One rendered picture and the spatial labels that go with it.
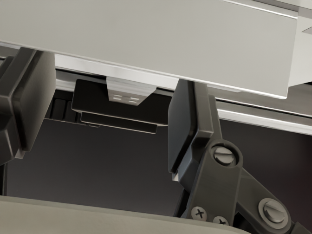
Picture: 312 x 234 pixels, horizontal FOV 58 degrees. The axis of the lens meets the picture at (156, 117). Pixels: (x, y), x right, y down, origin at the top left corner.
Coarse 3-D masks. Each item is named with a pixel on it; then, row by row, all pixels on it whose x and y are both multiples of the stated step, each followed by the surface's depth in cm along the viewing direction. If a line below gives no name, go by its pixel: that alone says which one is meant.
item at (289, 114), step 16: (0, 48) 37; (0, 64) 37; (64, 80) 38; (96, 80) 39; (224, 96) 41; (240, 96) 42; (256, 96) 42; (288, 96) 43; (304, 96) 43; (224, 112) 43; (240, 112) 42; (256, 112) 42; (272, 112) 43; (288, 112) 43; (304, 112) 43; (272, 128) 56; (288, 128) 51; (304, 128) 47
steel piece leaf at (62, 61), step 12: (60, 60) 17; (72, 60) 16; (84, 60) 16; (96, 72) 18; (108, 72) 18; (120, 72) 17; (132, 72) 17; (144, 72) 16; (156, 84) 19; (168, 84) 18
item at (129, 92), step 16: (80, 80) 33; (112, 80) 19; (128, 80) 19; (80, 96) 33; (96, 96) 34; (112, 96) 28; (128, 96) 26; (144, 96) 24; (160, 96) 35; (80, 112) 38; (96, 112) 34; (112, 112) 34; (128, 112) 34; (144, 112) 34; (160, 112) 35; (128, 128) 35; (144, 128) 35
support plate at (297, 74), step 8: (280, 0) 7; (288, 0) 7; (296, 0) 6; (304, 0) 6; (304, 24) 8; (296, 32) 8; (296, 40) 9; (304, 40) 9; (296, 48) 9; (304, 48) 9; (296, 56) 10; (304, 56) 10; (296, 64) 11; (304, 64) 11; (296, 72) 12; (304, 72) 12; (296, 80) 13; (304, 80) 13
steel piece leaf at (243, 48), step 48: (0, 0) 6; (48, 0) 6; (96, 0) 6; (144, 0) 6; (192, 0) 6; (240, 0) 7; (48, 48) 6; (96, 48) 6; (144, 48) 6; (192, 48) 6; (240, 48) 7; (288, 48) 7
